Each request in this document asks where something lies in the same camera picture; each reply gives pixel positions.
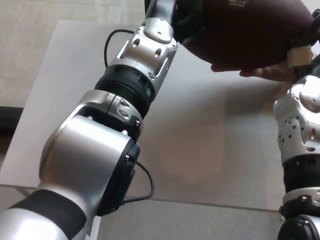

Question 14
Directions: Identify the robot left black hand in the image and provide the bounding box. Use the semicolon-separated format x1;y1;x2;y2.
144;0;208;45

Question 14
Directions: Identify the person's bare hand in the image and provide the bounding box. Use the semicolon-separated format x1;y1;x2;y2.
210;58;297;82

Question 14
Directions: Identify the brown junior football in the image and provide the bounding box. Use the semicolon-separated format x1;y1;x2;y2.
174;0;316;71

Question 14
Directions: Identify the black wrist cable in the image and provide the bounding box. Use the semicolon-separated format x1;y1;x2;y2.
103;29;137;68

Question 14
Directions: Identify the black elbow cable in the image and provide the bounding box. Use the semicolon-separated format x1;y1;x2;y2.
122;159;155;205

